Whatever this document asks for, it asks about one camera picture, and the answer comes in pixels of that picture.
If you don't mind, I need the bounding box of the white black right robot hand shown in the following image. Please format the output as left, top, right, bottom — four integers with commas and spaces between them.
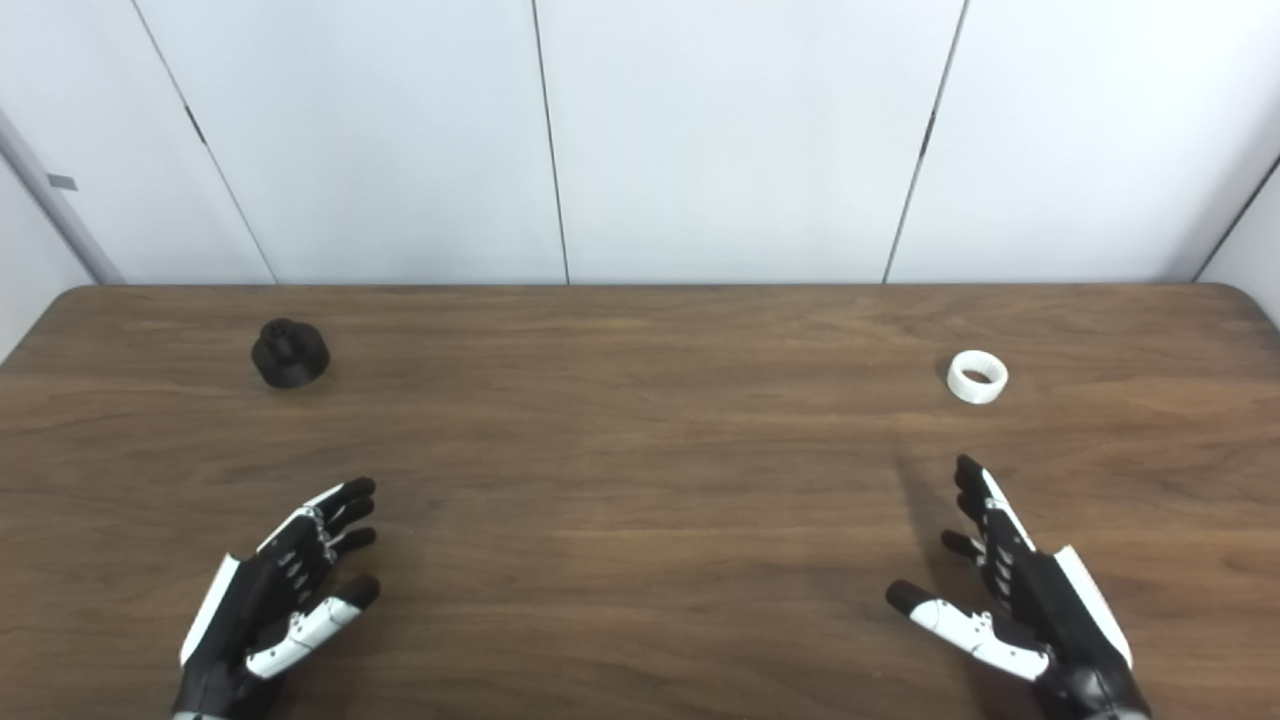
885, 454, 1151, 720

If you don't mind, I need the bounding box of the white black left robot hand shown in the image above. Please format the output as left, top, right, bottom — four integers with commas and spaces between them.
172, 476, 381, 720

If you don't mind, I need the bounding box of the white ring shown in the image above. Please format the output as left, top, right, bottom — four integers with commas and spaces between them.
947, 350, 1009, 405

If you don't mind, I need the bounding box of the round black part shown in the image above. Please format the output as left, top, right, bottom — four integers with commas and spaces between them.
251, 318, 331, 389

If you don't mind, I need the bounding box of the gray wall post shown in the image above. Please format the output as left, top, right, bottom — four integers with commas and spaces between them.
0, 105, 126, 286

